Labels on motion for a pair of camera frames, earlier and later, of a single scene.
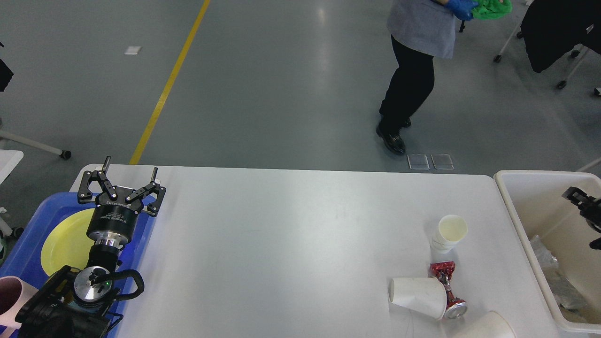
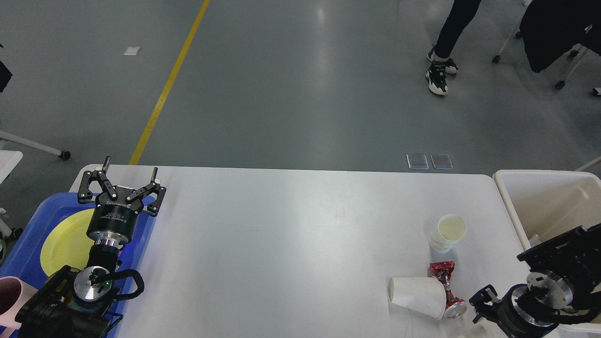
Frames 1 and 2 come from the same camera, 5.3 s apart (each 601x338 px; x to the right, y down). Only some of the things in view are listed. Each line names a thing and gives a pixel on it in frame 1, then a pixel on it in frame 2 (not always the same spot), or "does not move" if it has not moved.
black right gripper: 589,208 to 521,314
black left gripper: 112,222 does not move
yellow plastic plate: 65,243 does not move
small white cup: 452,229 does not move
